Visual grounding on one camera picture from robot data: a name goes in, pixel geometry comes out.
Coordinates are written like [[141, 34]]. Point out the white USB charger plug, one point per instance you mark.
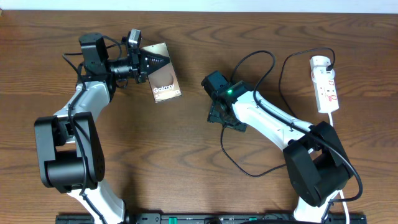
[[321, 61]]

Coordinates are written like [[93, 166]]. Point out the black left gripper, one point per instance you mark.
[[137, 63]]

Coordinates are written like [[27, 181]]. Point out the white power strip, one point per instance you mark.
[[325, 90]]

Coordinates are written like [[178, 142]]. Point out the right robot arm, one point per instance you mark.
[[316, 162]]

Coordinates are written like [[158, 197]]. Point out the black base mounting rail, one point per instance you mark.
[[156, 218]]

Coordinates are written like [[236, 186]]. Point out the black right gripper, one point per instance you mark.
[[214, 116]]

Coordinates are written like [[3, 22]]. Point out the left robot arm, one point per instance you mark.
[[69, 151]]

